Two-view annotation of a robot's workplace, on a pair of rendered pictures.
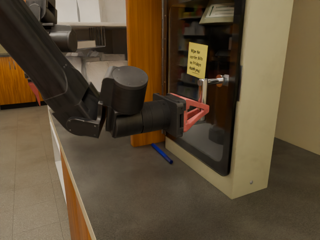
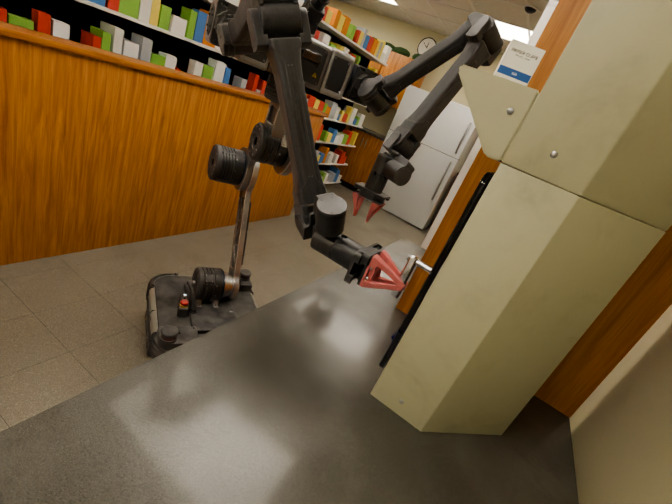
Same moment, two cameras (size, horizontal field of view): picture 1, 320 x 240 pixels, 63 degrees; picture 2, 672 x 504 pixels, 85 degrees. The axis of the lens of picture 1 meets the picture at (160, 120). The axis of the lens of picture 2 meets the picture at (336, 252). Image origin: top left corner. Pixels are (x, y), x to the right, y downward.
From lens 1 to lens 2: 49 cm
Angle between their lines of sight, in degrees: 45
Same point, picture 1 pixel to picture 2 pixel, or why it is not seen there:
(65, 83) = (301, 187)
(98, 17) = not seen: hidden behind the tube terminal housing
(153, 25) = not seen: hidden behind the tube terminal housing
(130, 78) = (328, 205)
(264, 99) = (456, 322)
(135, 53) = (450, 217)
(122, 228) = (279, 318)
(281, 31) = (516, 259)
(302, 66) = not seen: outside the picture
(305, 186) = (459, 480)
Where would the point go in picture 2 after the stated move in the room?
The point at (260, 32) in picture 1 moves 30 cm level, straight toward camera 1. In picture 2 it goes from (479, 242) to (290, 184)
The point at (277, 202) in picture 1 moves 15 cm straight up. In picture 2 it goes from (398, 440) to (439, 378)
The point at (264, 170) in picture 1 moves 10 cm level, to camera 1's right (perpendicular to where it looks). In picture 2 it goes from (423, 406) to (465, 457)
